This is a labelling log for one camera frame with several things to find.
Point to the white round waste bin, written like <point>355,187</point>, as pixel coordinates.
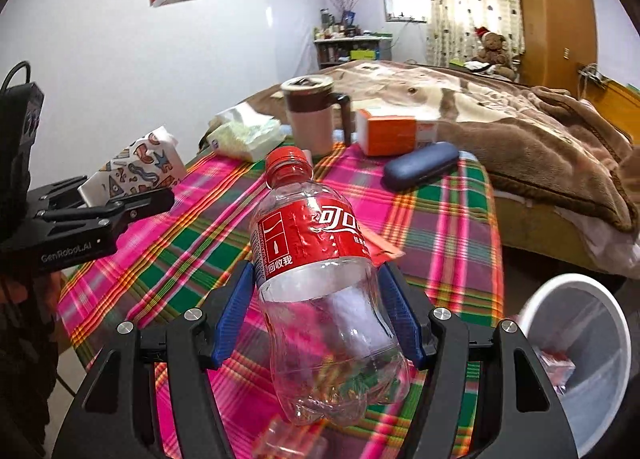
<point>595,339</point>

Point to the white brown tumbler mug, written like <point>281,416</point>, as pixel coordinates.
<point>312,119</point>

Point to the cluttered shelf desk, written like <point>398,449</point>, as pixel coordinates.
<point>350,51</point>

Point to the dark blue glasses case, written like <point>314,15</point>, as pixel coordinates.
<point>420,166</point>

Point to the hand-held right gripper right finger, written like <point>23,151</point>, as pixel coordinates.
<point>402,314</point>

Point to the brown teddy bear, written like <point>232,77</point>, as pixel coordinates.
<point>495,51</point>

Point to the pale pink bedsheet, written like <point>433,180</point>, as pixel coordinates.
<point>605,239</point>

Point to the wooden bed headboard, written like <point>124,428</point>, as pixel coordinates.
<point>617,109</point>

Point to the small window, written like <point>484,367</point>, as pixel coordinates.
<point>406,1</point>

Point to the green white tissue pack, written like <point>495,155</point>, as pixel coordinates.
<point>245,136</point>

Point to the orange white box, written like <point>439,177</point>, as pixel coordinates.
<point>387,134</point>

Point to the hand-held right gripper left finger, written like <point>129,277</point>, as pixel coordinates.
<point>232,314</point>

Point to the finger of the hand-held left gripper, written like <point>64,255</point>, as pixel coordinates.
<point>60,191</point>
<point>130,209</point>

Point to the pink green plaid tablecloth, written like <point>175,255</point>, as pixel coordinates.
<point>440,239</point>

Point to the brown printed fleece blanket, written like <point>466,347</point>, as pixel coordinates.
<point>525,129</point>

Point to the wooden wardrobe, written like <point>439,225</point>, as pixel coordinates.
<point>555,9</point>

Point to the red white drink carton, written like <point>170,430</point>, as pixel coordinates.
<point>554,366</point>

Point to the red label clear soda bottle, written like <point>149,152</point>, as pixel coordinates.
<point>310,239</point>

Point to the vase with dry branches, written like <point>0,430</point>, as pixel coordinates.
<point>347,1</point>

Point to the dark cloth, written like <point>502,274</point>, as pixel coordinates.
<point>25,364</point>

